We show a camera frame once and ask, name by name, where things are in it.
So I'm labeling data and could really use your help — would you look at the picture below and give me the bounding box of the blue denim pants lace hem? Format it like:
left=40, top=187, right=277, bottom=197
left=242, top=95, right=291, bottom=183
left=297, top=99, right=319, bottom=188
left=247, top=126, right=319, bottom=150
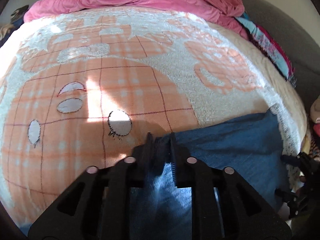
left=130, top=111, right=289, bottom=239

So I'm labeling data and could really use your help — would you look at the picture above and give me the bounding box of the grey padded headboard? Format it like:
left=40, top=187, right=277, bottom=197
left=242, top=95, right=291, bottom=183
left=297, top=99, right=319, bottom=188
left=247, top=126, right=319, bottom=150
left=242, top=0, right=319, bottom=110

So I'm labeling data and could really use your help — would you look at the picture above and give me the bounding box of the orange white plaid blanket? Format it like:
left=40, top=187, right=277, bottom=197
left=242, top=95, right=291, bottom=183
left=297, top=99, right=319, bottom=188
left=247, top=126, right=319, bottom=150
left=1, top=7, right=307, bottom=226

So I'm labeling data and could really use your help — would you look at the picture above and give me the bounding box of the pile of folded clothes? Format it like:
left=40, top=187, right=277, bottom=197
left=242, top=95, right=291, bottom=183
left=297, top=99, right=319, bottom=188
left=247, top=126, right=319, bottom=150
left=1, top=5, right=29, bottom=47

